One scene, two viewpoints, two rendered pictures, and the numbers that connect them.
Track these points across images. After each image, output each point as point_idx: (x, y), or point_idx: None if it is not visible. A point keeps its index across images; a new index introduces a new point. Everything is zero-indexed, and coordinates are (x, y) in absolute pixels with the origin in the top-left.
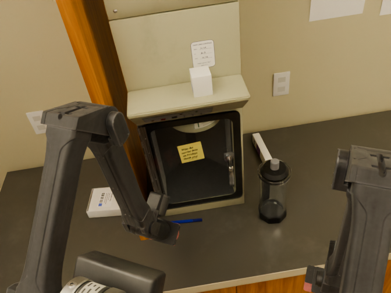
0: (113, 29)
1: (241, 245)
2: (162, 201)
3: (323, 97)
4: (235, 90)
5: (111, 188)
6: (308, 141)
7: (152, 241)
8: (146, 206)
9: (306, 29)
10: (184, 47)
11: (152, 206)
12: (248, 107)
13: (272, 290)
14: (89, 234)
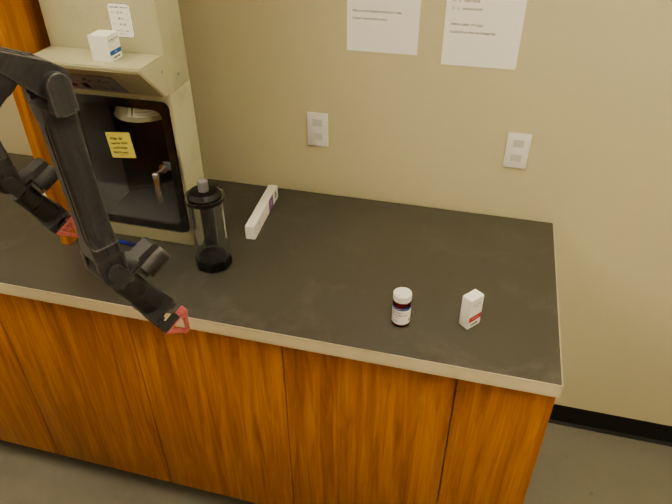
0: None
1: (151, 279)
2: (45, 170)
3: (376, 166)
4: (135, 64)
5: None
6: (332, 213)
7: (71, 248)
8: (2, 152)
9: (345, 60)
10: (101, 6)
11: (29, 170)
12: (277, 152)
13: (175, 352)
14: (21, 224)
